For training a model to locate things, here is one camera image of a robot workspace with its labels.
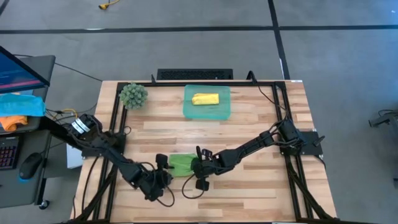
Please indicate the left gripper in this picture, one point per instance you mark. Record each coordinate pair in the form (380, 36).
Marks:
(161, 179)

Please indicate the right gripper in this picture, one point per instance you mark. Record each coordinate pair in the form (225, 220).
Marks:
(205, 168)

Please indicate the green microfiber towel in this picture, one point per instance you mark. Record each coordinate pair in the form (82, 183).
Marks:
(182, 165)

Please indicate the yellow microfiber towel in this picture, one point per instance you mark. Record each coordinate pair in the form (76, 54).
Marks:
(205, 99)

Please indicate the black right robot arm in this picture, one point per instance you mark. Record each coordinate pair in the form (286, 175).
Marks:
(248, 146)

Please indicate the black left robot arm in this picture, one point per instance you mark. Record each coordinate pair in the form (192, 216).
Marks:
(124, 165)

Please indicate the teal plastic basket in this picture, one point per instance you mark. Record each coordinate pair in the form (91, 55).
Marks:
(206, 113)

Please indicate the black vented box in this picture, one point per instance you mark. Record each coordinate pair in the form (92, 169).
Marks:
(194, 74)

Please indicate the green artificial plant ball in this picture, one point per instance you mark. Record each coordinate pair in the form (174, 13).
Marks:
(133, 96)

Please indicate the white box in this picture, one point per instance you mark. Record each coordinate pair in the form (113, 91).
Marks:
(74, 158)

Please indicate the white sticker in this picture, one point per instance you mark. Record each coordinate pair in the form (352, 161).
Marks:
(297, 81)

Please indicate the black desk caster wheel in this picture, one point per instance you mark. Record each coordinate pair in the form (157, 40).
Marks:
(44, 204)

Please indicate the black computer mouse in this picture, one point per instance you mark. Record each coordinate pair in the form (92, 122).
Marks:
(30, 166)

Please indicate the grey rolling desk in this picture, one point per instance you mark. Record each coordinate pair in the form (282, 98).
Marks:
(21, 196)

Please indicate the black keyboard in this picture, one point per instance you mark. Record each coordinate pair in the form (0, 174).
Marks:
(7, 155)

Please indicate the orange cloth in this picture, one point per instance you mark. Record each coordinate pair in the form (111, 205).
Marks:
(12, 122)

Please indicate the blue cloth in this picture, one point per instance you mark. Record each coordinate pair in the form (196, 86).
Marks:
(18, 105)

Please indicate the computer monitor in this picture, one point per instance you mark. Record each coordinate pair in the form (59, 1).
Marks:
(15, 74)

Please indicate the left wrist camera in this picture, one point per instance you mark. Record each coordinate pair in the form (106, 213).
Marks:
(161, 161)

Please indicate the black aluminium table frame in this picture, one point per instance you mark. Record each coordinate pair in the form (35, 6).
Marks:
(202, 84)

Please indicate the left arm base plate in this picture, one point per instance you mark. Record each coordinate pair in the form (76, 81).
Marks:
(90, 153)

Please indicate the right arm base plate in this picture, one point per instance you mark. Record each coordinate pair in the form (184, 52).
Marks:
(311, 149)

